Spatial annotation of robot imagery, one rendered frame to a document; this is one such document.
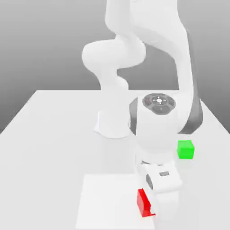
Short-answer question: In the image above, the small green cube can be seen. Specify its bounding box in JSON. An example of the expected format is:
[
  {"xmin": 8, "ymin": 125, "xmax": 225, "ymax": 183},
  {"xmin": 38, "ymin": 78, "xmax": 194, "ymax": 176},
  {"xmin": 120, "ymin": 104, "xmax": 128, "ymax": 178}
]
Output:
[{"xmin": 176, "ymin": 140, "xmax": 195, "ymax": 160}]

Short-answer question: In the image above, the small red cube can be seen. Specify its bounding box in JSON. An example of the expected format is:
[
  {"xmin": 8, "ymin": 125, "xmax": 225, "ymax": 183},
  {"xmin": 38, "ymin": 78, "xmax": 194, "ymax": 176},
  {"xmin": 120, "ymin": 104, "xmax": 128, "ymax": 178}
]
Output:
[{"xmin": 136, "ymin": 188, "xmax": 156, "ymax": 218}]

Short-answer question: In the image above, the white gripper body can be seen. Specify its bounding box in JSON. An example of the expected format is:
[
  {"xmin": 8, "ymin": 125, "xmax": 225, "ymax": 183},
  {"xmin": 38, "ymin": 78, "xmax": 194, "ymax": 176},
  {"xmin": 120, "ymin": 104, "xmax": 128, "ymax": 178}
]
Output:
[{"xmin": 149, "ymin": 188, "xmax": 180, "ymax": 230}]

